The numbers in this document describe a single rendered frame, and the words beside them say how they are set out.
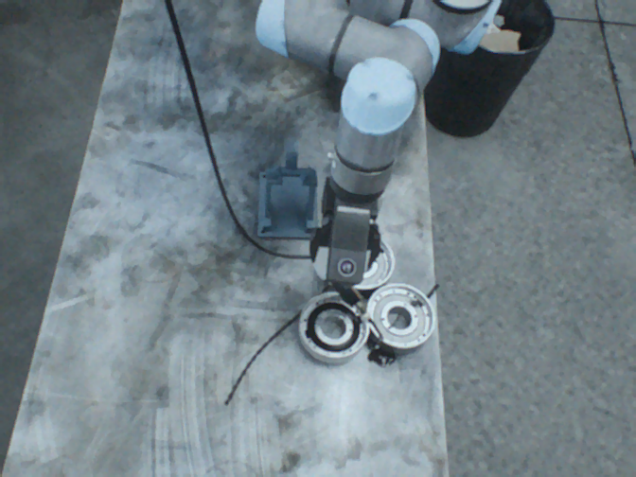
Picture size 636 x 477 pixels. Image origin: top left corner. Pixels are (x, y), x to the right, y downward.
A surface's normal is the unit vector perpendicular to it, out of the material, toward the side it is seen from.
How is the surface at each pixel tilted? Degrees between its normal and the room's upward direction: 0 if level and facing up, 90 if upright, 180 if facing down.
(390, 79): 8
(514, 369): 0
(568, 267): 0
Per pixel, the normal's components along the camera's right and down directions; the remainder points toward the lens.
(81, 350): 0.11, -0.50
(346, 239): 0.11, -0.13
